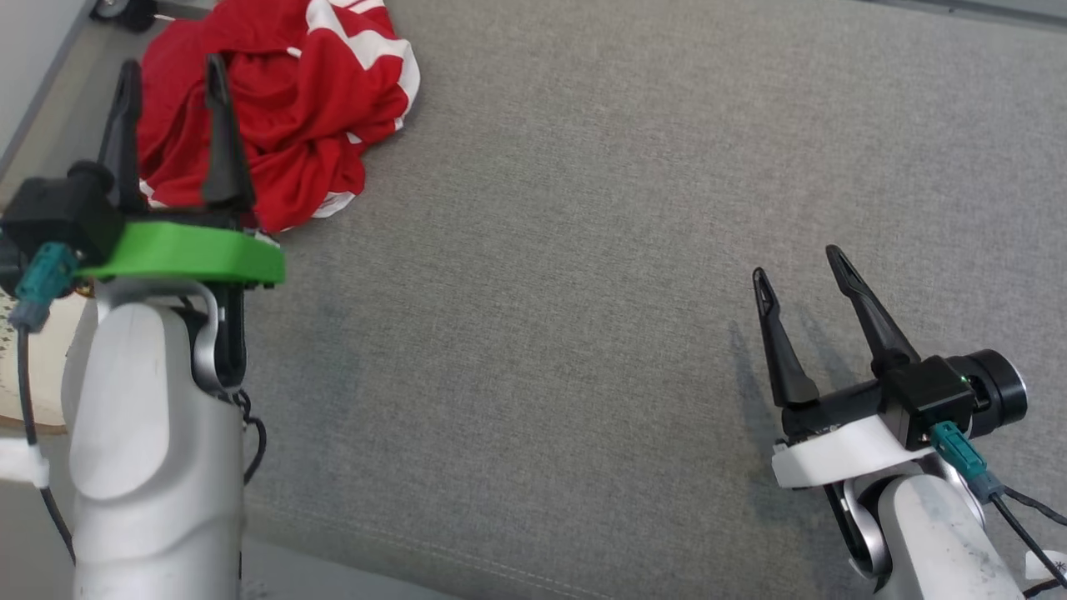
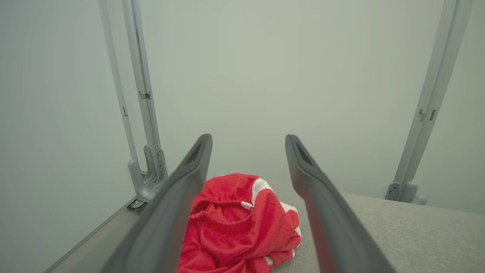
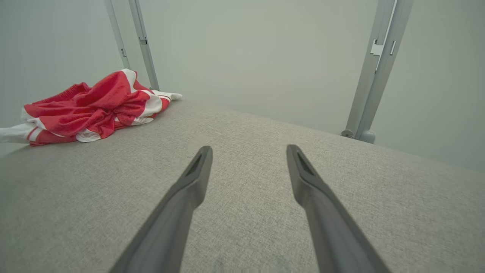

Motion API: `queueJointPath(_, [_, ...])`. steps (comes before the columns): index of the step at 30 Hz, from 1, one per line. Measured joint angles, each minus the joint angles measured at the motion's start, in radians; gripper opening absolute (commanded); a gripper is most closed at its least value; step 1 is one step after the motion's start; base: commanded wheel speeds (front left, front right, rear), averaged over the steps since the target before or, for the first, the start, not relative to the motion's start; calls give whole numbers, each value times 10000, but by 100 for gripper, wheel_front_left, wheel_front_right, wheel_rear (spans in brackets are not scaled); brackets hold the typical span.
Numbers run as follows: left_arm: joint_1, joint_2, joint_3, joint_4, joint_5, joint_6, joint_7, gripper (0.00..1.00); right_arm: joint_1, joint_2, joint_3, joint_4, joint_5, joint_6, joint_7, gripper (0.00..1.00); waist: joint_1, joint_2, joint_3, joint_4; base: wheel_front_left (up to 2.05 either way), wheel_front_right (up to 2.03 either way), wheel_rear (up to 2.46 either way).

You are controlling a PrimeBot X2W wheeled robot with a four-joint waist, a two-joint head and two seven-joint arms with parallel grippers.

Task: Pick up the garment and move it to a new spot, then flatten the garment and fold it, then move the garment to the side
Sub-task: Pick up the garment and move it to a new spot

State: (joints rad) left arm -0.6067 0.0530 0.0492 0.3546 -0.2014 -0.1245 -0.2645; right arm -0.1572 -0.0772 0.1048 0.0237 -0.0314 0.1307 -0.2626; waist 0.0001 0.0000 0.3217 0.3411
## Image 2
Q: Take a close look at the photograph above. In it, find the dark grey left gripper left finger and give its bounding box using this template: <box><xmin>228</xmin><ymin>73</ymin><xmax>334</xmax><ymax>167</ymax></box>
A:
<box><xmin>99</xmin><ymin>133</ymin><xmax>213</xmax><ymax>273</ymax></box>

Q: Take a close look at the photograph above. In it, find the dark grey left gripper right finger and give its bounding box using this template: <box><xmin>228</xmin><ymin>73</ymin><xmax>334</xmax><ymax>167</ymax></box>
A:
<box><xmin>285</xmin><ymin>135</ymin><xmax>396</xmax><ymax>273</ymax></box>

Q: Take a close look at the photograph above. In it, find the red garment with white trim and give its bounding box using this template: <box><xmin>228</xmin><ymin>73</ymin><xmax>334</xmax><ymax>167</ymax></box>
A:
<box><xmin>177</xmin><ymin>173</ymin><xmax>302</xmax><ymax>273</ymax></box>

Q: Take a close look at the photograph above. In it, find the thick grey metal frame post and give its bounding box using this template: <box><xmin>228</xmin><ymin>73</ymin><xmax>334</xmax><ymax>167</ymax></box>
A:
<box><xmin>121</xmin><ymin>0</ymin><xmax>168</xmax><ymax>190</ymax></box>

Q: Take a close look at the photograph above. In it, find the thin grey metal frame post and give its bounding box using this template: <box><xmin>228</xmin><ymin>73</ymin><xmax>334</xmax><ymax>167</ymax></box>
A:
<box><xmin>99</xmin><ymin>0</ymin><xmax>156</xmax><ymax>203</ymax></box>

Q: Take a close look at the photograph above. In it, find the grey metal post with foot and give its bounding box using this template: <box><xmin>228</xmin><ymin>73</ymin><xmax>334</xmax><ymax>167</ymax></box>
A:
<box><xmin>385</xmin><ymin>0</ymin><xmax>474</xmax><ymax>205</ymax></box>

